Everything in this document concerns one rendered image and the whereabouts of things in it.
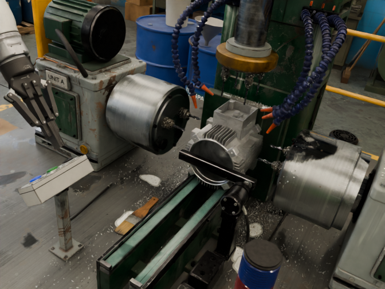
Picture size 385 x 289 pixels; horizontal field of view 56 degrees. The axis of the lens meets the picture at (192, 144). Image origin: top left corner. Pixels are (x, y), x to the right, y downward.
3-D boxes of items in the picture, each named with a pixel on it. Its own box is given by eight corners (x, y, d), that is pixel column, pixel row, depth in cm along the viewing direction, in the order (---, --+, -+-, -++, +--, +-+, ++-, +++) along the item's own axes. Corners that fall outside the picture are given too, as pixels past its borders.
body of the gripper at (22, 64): (4, 59, 84) (24, 96, 86) (35, 51, 91) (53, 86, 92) (-9, 70, 89) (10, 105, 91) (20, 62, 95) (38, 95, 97)
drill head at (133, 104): (121, 112, 154) (122, 55, 141) (195, 142, 140) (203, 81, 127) (77, 135, 135) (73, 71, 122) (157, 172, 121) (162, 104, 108)
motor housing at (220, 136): (209, 151, 135) (217, 104, 125) (257, 170, 128) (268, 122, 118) (181, 176, 120) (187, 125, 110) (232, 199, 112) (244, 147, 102)
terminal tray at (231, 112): (226, 117, 125) (230, 98, 122) (254, 128, 121) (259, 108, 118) (209, 131, 116) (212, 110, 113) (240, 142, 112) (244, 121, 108)
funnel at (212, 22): (201, 46, 287) (205, 13, 274) (228, 54, 278) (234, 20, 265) (185, 53, 268) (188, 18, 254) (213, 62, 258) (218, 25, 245)
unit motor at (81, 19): (71, 90, 161) (63, -13, 139) (129, 113, 148) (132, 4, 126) (20, 109, 141) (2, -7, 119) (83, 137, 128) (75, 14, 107)
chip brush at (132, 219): (150, 196, 128) (150, 194, 127) (162, 202, 126) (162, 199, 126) (113, 231, 112) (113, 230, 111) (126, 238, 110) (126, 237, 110)
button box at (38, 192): (79, 175, 101) (70, 157, 100) (94, 170, 97) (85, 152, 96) (27, 207, 88) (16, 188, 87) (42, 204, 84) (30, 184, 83)
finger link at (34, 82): (23, 85, 92) (27, 83, 94) (45, 124, 95) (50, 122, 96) (30, 79, 90) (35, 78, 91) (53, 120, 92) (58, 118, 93)
